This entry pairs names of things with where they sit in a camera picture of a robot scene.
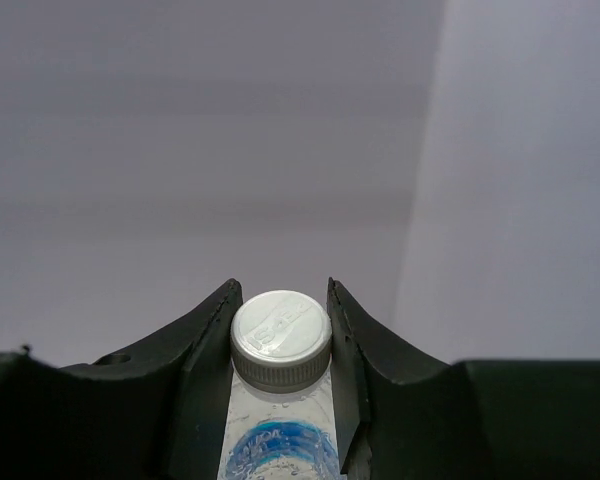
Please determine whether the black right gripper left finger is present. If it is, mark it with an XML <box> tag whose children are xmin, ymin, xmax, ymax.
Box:
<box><xmin>0</xmin><ymin>279</ymin><xmax>242</xmax><ymax>479</ymax></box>

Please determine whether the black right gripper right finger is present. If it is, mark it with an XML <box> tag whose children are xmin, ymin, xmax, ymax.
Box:
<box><xmin>327</xmin><ymin>280</ymin><xmax>600</xmax><ymax>479</ymax></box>

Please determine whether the clear bottle light blue label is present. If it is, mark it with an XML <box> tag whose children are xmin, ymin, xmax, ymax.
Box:
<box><xmin>218</xmin><ymin>290</ymin><xmax>342</xmax><ymax>479</ymax></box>

